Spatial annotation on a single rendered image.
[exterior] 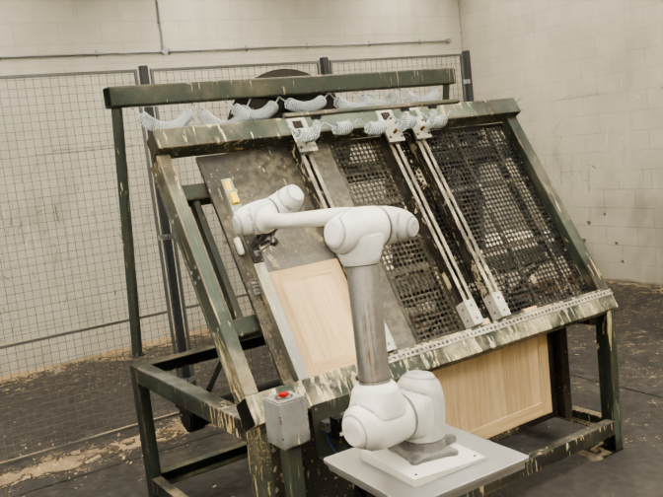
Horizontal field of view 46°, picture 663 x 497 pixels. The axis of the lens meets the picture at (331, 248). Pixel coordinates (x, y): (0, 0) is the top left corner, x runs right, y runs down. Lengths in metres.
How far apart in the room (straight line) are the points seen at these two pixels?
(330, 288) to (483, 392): 1.09
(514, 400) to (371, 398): 1.93
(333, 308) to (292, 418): 0.70
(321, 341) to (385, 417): 0.94
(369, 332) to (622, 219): 6.63
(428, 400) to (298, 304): 0.97
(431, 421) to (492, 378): 1.56
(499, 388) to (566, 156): 5.38
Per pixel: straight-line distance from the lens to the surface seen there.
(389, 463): 2.66
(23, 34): 8.02
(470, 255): 3.93
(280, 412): 2.88
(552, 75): 9.35
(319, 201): 3.62
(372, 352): 2.47
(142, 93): 3.97
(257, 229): 2.85
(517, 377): 4.30
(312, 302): 3.40
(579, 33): 9.11
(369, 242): 2.41
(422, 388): 2.61
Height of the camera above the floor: 1.83
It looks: 8 degrees down
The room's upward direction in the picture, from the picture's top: 6 degrees counter-clockwise
